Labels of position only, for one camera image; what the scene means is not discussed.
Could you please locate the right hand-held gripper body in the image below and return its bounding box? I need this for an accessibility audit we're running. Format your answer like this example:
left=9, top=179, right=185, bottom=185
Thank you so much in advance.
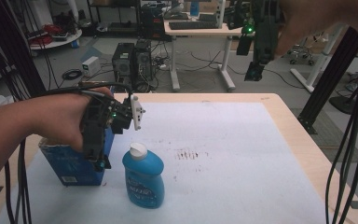
left=224, top=0, right=283, bottom=64

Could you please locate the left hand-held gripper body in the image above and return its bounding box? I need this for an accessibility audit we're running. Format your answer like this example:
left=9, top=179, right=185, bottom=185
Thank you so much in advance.
left=80, top=93, right=146, bottom=138

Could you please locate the person's left hand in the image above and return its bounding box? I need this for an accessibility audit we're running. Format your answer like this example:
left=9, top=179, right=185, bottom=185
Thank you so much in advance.
left=27, top=87, right=115, bottom=153

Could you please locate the blue bottle with white cap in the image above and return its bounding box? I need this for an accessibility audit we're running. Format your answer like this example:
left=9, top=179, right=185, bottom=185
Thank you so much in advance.
left=121, top=142, right=166, bottom=210

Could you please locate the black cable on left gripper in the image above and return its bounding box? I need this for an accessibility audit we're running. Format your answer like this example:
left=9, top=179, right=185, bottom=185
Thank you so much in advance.
left=36, top=80, right=134, bottom=98

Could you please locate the black metal frame post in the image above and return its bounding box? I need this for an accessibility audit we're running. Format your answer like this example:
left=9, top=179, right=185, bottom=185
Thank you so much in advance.
left=0, top=0, right=47, bottom=102
left=296, top=26, right=358, bottom=135

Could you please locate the black hanging cable bundle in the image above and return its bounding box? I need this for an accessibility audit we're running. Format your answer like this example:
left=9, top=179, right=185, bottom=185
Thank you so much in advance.
left=324, top=45, right=358, bottom=224
left=3, top=138, right=34, bottom=224

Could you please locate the black keyboard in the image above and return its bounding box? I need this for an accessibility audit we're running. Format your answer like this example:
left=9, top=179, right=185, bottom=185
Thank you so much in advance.
left=168, top=20, right=219, bottom=31

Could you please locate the person's right hand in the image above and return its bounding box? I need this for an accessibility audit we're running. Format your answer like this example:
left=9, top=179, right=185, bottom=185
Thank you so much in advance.
left=274, top=0, right=358, bottom=59

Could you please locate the round white table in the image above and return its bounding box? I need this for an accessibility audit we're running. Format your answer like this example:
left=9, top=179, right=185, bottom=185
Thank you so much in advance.
left=27, top=27, right=84, bottom=51

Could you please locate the office chair base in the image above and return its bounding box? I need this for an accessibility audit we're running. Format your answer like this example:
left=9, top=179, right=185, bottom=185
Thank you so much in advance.
left=286, top=43, right=315, bottom=67

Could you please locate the black round stand base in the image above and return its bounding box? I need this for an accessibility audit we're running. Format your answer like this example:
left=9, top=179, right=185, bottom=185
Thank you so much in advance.
left=328, top=93, right=358, bottom=116

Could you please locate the black computer tower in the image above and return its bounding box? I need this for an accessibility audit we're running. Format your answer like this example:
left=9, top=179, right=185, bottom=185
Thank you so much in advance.
left=132, top=39, right=154, bottom=87
left=111, top=42, right=135, bottom=86

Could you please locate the small white box device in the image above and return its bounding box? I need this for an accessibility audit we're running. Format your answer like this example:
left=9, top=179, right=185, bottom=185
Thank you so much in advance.
left=81, top=55, right=102, bottom=77

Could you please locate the white desk leg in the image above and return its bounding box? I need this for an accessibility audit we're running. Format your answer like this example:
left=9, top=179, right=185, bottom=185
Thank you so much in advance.
left=289, top=23, right=347, bottom=94

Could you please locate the white desk with wooden top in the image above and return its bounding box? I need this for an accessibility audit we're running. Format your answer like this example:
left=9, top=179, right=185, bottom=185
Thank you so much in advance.
left=163, top=17, right=244, bottom=93

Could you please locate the blue cardboard box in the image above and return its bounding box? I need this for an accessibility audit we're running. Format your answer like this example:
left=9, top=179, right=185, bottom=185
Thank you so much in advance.
left=38, top=126, right=117, bottom=188

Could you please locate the white table mat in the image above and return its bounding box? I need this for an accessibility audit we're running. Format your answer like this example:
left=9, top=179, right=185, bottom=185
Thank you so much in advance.
left=0, top=102, right=328, bottom=224

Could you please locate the coiled black cable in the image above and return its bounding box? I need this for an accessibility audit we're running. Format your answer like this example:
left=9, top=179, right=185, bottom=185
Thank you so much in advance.
left=61, top=68, right=84, bottom=82

